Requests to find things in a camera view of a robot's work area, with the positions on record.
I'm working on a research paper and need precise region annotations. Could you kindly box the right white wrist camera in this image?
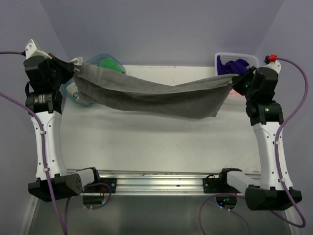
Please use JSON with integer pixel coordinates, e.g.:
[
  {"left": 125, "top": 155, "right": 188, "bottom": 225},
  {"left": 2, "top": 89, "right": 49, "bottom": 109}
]
[{"left": 264, "top": 54, "right": 281, "bottom": 74}]

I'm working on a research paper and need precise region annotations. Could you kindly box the white plastic basket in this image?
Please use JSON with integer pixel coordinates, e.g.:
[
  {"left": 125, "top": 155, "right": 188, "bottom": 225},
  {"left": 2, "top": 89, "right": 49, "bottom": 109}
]
[{"left": 214, "top": 52, "right": 259, "bottom": 75}]

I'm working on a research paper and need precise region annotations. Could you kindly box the green rolled towel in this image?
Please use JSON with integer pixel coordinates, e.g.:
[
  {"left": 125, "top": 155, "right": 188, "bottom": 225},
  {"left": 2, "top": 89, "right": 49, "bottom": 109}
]
[{"left": 99, "top": 57, "right": 125, "bottom": 73}]

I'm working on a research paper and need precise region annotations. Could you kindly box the beige patterned rolled towel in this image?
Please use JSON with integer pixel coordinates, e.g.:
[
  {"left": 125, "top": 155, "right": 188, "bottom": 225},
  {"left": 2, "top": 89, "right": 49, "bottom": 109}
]
[{"left": 67, "top": 82, "right": 81, "bottom": 102}]

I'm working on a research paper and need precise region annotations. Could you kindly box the purple crumpled towel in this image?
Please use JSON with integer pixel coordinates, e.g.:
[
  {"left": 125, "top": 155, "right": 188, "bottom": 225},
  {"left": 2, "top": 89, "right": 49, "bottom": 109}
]
[{"left": 216, "top": 56, "right": 249, "bottom": 75}]

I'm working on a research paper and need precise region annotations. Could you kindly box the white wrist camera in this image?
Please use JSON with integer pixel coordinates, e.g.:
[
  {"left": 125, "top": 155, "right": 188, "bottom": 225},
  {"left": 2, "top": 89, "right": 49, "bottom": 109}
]
[
  {"left": 264, "top": 54, "right": 281, "bottom": 74},
  {"left": 25, "top": 39, "right": 52, "bottom": 59}
]

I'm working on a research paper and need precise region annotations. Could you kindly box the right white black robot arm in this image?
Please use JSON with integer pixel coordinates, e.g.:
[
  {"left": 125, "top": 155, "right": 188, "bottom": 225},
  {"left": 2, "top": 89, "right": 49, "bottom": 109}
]
[{"left": 218, "top": 67, "right": 302, "bottom": 211}]

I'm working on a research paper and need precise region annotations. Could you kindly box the blue translucent plastic bin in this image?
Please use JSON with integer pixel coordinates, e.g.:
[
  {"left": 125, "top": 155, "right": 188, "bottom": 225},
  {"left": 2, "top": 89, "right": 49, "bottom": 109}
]
[{"left": 60, "top": 54, "right": 126, "bottom": 107}]

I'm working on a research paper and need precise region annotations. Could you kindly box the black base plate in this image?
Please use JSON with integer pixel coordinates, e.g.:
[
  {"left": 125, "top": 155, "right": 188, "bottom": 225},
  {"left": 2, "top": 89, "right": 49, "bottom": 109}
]
[
  {"left": 83, "top": 178, "right": 117, "bottom": 194},
  {"left": 202, "top": 178, "right": 237, "bottom": 194}
]

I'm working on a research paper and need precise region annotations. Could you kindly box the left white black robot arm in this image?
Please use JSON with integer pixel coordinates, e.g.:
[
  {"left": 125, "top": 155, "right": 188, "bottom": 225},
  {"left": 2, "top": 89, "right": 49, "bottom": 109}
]
[{"left": 23, "top": 54, "right": 102, "bottom": 202}]

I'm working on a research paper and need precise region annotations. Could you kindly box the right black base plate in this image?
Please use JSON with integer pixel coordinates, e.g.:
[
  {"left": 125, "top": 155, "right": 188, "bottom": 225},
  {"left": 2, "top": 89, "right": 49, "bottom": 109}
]
[{"left": 202, "top": 178, "right": 237, "bottom": 194}]

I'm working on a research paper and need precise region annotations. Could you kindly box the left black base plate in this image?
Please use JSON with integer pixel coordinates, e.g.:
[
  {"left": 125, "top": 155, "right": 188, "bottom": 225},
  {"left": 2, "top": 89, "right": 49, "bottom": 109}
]
[{"left": 83, "top": 178, "right": 117, "bottom": 194}]

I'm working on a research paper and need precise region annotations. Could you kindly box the pink towel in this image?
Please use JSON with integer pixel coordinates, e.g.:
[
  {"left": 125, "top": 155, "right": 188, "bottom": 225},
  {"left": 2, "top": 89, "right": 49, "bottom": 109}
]
[{"left": 228, "top": 89, "right": 242, "bottom": 97}]

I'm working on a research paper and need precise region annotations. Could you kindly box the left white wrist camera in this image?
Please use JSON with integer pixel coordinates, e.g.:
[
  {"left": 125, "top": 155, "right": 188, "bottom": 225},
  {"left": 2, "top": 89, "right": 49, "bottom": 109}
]
[{"left": 25, "top": 39, "right": 52, "bottom": 59}]

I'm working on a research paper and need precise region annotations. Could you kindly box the grey towel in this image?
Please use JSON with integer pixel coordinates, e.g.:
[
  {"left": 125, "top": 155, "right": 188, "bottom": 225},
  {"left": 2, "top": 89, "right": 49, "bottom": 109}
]
[{"left": 73, "top": 63, "right": 234, "bottom": 119}]

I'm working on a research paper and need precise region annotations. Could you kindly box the aluminium mounting rail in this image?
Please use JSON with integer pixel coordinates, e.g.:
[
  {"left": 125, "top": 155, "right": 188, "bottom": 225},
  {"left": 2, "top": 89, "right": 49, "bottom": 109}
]
[{"left": 98, "top": 170, "right": 219, "bottom": 196}]

